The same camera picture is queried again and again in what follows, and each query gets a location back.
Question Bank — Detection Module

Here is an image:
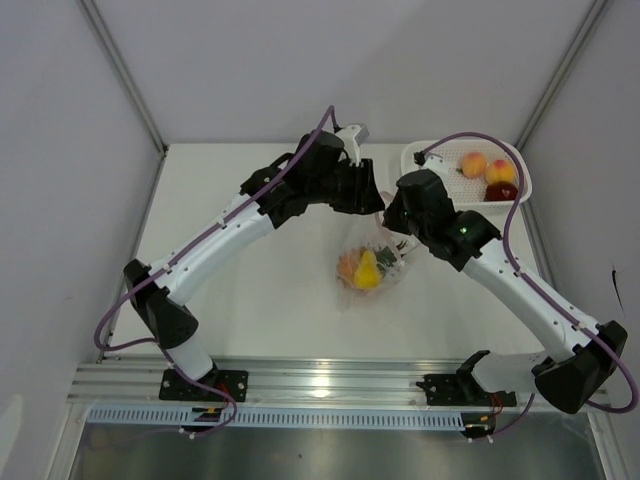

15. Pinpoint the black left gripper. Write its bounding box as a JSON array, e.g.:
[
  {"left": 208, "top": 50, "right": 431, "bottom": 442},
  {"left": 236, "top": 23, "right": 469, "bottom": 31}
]
[{"left": 309, "top": 158, "right": 385, "bottom": 216}]

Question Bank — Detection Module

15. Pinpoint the pink toy peach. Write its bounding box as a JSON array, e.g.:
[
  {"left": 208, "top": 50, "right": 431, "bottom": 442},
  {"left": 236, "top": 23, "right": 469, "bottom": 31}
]
[
  {"left": 459, "top": 152, "right": 488, "bottom": 179},
  {"left": 484, "top": 159, "right": 517, "bottom": 185}
]

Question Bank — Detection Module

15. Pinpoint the dark red toy apple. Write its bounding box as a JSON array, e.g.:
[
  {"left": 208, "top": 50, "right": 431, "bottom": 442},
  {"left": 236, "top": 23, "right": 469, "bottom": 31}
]
[{"left": 484, "top": 181, "right": 519, "bottom": 202}]

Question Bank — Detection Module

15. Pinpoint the clear pink-dotted zip bag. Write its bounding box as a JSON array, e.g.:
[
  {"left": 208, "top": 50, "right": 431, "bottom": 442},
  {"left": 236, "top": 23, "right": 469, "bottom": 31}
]
[{"left": 334, "top": 211, "right": 419, "bottom": 311}]

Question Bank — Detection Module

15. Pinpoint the yellow toy lemon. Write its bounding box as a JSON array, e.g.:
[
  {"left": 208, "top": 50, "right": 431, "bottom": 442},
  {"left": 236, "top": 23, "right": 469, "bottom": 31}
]
[{"left": 353, "top": 250, "right": 382, "bottom": 290}]

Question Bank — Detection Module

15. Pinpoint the orange toy pineapple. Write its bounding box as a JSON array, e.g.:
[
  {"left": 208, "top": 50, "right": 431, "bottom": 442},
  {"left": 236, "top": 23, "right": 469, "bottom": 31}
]
[{"left": 336, "top": 247, "right": 398, "bottom": 285}]

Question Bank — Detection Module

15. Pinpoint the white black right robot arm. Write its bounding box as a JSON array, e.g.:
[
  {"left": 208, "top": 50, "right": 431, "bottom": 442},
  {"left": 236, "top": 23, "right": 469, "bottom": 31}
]
[{"left": 383, "top": 169, "right": 628, "bottom": 414}]

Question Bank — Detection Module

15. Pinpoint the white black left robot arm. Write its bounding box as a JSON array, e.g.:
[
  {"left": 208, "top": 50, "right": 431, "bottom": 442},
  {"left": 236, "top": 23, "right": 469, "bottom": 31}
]
[{"left": 124, "top": 124, "right": 384, "bottom": 400}]

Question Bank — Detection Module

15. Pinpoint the white perforated plastic basket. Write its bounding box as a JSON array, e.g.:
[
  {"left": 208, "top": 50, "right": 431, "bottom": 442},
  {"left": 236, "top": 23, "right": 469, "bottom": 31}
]
[{"left": 400, "top": 139, "right": 533, "bottom": 211}]

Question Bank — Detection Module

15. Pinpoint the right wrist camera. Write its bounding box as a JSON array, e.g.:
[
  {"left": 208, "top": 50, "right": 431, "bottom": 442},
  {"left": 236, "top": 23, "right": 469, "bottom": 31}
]
[{"left": 413, "top": 151, "right": 449, "bottom": 175}]

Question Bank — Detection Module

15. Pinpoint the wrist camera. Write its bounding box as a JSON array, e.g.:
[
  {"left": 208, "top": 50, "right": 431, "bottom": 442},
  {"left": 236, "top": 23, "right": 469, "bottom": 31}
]
[
  {"left": 336, "top": 123, "right": 369, "bottom": 166},
  {"left": 413, "top": 151, "right": 449, "bottom": 175}
]

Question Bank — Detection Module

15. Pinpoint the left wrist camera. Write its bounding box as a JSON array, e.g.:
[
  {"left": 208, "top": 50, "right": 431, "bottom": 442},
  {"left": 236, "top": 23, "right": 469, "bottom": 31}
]
[{"left": 336, "top": 123, "right": 369, "bottom": 166}]

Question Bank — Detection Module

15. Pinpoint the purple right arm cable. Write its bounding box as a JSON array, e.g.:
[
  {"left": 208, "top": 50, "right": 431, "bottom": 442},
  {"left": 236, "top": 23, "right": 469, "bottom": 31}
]
[{"left": 413, "top": 131, "right": 634, "bottom": 414}]

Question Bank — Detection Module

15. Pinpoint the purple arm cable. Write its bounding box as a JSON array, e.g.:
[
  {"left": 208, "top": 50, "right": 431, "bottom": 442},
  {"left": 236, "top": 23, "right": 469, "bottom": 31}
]
[
  {"left": 413, "top": 131, "right": 634, "bottom": 414},
  {"left": 93, "top": 104, "right": 341, "bottom": 351}
]

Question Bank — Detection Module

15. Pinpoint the aluminium mounting rail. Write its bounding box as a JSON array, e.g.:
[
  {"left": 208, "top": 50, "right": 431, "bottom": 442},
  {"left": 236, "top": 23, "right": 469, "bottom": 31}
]
[{"left": 67, "top": 354, "right": 460, "bottom": 410}]

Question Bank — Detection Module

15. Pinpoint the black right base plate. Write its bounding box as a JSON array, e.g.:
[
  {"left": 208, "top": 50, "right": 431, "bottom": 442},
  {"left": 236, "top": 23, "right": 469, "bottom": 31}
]
[{"left": 415, "top": 374, "right": 517, "bottom": 407}]

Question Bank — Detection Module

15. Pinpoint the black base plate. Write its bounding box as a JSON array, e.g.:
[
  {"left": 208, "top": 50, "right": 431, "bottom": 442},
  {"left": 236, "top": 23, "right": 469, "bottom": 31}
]
[
  {"left": 415, "top": 374, "right": 517, "bottom": 407},
  {"left": 158, "top": 369, "right": 249, "bottom": 403}
]

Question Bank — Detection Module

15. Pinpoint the left grey corner post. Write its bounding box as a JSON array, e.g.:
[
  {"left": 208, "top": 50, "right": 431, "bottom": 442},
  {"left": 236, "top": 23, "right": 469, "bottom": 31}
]
[{"left": 76, "top": 0, "right": 168, "bottom": 157}]

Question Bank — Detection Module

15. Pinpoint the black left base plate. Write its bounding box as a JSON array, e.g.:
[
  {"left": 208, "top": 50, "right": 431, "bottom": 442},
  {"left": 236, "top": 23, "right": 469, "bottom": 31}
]
[{"left": 158, "top": 369, "right": 249, "bottom": 403}]

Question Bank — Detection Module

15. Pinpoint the grey aluminium corner post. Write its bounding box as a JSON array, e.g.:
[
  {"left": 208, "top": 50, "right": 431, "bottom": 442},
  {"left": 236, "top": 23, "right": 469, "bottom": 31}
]
[{"left": 515, "top": 0, "right": 614, "bottom": 151}]

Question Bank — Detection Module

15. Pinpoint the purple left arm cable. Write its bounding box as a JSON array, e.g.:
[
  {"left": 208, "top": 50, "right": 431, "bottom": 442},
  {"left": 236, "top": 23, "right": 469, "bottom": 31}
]
[{"left": 93, "top": 104, "right": 341, "bottom": 351}]

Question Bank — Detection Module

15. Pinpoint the white slotted cable duct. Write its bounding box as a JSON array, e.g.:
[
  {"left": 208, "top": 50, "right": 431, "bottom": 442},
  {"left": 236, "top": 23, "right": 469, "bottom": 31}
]
[{"left": 87, "top": 405, "right": 465, "bottom": 431}]

